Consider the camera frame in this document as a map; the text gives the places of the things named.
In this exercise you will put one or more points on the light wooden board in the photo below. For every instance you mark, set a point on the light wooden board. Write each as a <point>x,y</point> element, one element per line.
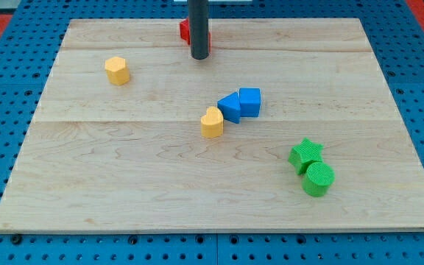
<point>100,158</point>

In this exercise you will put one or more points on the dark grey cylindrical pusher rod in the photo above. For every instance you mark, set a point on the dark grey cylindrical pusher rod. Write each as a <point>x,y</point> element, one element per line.
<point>198,28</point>

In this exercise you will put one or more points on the green circle block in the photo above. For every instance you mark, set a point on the green circle block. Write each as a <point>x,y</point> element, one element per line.
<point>318,178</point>

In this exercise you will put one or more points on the blue cube block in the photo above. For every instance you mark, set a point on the blue cube block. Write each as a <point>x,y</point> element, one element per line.
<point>250,101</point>

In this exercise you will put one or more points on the blue triangle block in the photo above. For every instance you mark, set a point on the blue triangle block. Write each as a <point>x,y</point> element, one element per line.
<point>230,108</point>

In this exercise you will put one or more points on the green star block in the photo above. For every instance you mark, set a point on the green star block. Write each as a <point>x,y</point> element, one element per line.
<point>304,154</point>

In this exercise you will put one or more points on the yellow hexagon block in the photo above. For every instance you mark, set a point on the yellow hexagon block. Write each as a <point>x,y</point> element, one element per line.
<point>117,70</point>

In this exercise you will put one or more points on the yellow heart block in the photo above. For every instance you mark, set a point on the yellow heart block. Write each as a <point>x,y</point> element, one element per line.
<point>212,123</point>

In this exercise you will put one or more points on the red block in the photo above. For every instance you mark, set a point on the red block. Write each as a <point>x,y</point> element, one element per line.
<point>187,33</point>

